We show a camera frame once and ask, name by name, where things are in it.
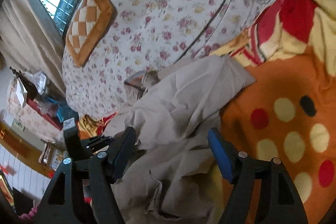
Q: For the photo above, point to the blue plastic bag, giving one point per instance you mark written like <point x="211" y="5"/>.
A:
<point x="63" y="111"/>

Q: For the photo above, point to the orange checkered plush cushion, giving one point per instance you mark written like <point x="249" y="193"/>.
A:
<point x="88" y="25"/>

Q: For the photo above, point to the clear plastic bag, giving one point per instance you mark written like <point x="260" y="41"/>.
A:
<point x="39" y="80"/>

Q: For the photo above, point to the white floral quilt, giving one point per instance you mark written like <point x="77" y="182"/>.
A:
<point x="151" y="35"/>

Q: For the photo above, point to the beige zip-up jacket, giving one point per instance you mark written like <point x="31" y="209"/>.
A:
<point x="168" y="179"/>

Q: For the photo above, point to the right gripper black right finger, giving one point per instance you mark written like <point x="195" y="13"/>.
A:
<point x="279" y="200"/>

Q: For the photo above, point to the orange red dotted blanket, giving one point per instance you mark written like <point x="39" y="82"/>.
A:
<point x="289" y="110"/>

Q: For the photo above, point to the beige curtain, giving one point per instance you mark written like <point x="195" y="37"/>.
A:
<point x="30" y="40"/>

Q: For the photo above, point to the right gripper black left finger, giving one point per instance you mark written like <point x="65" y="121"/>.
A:
<point x="81" y="192"/>

